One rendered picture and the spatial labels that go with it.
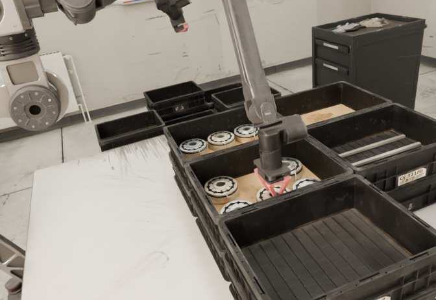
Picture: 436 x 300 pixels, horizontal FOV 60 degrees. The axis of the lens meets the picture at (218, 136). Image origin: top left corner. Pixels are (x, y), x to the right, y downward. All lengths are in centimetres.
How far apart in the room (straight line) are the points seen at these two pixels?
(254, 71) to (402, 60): 205
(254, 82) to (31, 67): 68
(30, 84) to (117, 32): 290
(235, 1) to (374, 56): 183
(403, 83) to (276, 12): 215
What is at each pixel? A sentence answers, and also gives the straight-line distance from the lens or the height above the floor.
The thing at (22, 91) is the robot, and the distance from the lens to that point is 125.
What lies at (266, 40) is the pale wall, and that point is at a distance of 469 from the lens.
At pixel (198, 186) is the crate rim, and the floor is 93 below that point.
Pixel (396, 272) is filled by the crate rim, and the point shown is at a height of 93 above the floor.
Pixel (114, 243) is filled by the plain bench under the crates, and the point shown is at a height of 70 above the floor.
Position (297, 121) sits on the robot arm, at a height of 107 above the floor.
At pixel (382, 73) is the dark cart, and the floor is 60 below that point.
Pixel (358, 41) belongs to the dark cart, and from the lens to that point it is 262.
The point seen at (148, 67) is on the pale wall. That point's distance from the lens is 424.
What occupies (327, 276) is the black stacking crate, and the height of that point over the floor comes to 83.
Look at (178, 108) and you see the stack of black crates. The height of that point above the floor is 51.
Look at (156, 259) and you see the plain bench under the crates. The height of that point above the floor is 70.
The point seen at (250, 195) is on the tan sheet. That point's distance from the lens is 114.
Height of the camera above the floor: 150
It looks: 27 degrees down
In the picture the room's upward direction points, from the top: 8 degrees counter-clockwise
